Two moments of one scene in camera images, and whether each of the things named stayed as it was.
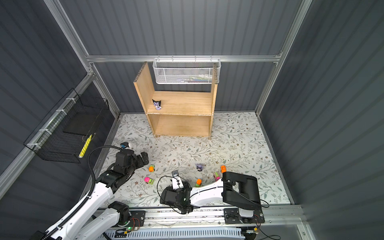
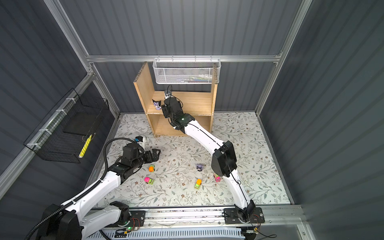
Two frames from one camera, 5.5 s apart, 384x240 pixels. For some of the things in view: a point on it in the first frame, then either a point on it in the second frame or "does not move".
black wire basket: x=66 y=133 does not move
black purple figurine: x=199 y=166 does not move
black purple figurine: x=157 y=104 does not move
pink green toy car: x=150 y=181 does not move
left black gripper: x=140 y=163 to x=155 y=156
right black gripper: x=169 y=188 to x=165 y=111
